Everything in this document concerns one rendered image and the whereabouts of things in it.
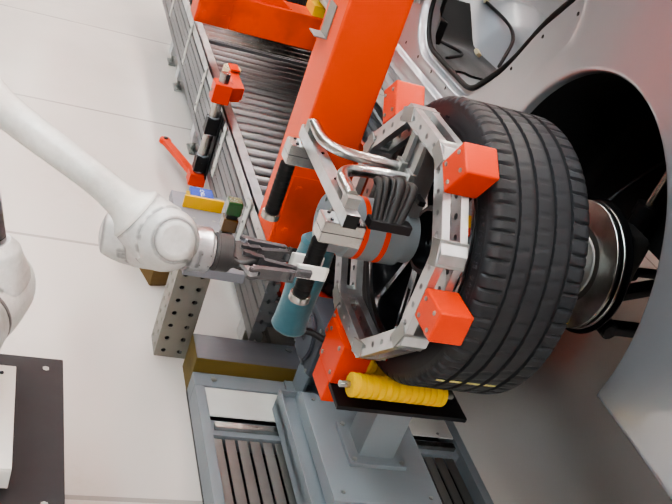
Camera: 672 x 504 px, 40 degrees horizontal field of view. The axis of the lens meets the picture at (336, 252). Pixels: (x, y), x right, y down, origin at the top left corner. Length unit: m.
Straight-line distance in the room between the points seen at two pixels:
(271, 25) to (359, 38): 2.03
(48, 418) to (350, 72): 1.10
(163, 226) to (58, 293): 1.55
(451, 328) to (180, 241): 0.57
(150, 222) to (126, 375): 1.28
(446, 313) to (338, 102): 0.82
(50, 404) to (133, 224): 0.71
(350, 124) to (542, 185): 0.70
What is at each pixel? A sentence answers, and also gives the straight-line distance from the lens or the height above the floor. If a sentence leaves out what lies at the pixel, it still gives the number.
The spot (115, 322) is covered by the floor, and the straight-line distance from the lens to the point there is 2.96.
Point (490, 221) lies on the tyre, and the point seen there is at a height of 1.04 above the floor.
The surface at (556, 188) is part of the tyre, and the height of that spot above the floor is 1.12.
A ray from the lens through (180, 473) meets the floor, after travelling 2.50.
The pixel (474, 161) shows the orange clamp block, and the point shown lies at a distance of 1.77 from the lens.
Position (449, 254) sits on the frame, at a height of 0.96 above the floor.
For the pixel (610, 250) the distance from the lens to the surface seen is 2.22.
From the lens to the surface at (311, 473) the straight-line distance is 2.42.
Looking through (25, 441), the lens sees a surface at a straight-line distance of 2.05.
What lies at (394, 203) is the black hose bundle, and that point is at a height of 1.01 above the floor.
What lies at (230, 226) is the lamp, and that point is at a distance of 2.40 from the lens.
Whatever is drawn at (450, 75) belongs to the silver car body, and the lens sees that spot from 3.00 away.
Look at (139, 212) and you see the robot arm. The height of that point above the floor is 0.96.
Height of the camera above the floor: 1.69
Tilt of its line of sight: 27 degrees down
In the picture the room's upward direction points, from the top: 21 degrees clockwise
